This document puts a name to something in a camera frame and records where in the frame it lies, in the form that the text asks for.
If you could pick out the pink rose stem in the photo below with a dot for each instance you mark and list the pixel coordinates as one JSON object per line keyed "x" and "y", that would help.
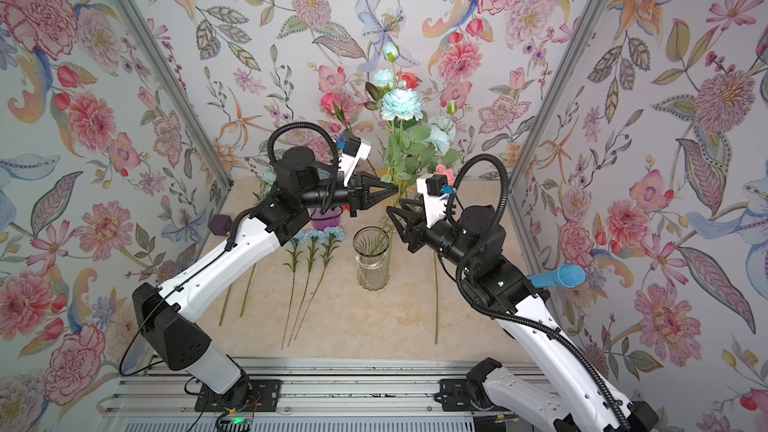
{"x": 447, "y": 172}

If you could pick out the blue carnation stem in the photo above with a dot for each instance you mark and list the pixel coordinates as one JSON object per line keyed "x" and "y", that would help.
{"x": 302, "y": 289}
{"x": 322, "y": 246}
{"x": 295, "y": 246}

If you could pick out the right aluminium corner post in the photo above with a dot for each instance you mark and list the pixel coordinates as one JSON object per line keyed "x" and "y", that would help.
{"x": 560, "y": 80}

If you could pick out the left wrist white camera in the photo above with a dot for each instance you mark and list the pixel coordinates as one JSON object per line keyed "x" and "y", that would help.
{"x": 352, "y": 150}

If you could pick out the blue purple glass vase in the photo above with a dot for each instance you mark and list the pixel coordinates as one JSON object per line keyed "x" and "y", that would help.
{"x": 324, "y": 220}

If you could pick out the pink rose blue carnation bouquet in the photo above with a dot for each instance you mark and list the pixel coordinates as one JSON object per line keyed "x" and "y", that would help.
{"x": 336, "y": 102}

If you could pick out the wrist white camera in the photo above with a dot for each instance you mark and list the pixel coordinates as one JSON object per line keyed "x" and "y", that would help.
{"x": 435, "y": 192}
{"x": 352, "y": 150}

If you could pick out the clear ribbed glass vase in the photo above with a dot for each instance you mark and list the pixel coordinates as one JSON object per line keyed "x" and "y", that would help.
{"x": 372, "y": 249}

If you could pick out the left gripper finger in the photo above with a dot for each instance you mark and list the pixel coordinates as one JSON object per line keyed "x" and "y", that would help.
{"x": 367, "y": 200}
{"x": 373, "y": 185}

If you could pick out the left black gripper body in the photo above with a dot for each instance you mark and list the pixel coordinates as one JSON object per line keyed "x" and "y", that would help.
{"x": 348, "y": 194}

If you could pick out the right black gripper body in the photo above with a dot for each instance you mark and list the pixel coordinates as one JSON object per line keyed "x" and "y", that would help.
{"x": 442, "y": 244}

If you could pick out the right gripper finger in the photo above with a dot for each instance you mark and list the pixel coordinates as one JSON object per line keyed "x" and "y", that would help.
{"x": 405, "y": 222}
{"x": 413, "y": 209}

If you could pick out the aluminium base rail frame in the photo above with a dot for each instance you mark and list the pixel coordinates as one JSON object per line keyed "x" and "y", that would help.
{"x": 290, "y": 394}

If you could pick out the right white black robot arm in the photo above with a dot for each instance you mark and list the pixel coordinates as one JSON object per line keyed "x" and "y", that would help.
{"x": 583, "y": 399}

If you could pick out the purple perfume bottle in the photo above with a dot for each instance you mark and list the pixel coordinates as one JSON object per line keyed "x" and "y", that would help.
{"x": 220, "y": 225}

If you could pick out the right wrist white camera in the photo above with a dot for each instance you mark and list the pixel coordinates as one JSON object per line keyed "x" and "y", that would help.
{"x": 435, "y": 192}

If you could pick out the aluminium corner post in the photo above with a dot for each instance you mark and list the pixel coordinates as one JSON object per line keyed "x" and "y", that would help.
{"x": 560, "y": 80}
{"x": 136, "y": 24}

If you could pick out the left aluminium corner post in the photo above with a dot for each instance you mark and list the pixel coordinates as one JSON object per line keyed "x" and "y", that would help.
{"x": 136, "y": 24}

